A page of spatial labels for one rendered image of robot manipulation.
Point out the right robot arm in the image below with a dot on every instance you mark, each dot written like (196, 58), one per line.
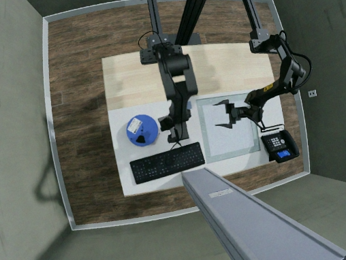
(178, 63)

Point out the black keyboard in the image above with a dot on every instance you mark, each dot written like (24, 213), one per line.
(154, 166)

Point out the black desk telephone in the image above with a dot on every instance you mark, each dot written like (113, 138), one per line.
(280, 145)

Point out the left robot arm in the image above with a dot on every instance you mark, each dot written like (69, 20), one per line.
(289, 68)

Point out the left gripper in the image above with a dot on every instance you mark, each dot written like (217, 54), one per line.
(228, 107)

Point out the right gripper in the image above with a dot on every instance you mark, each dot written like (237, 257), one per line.
(167, 125)

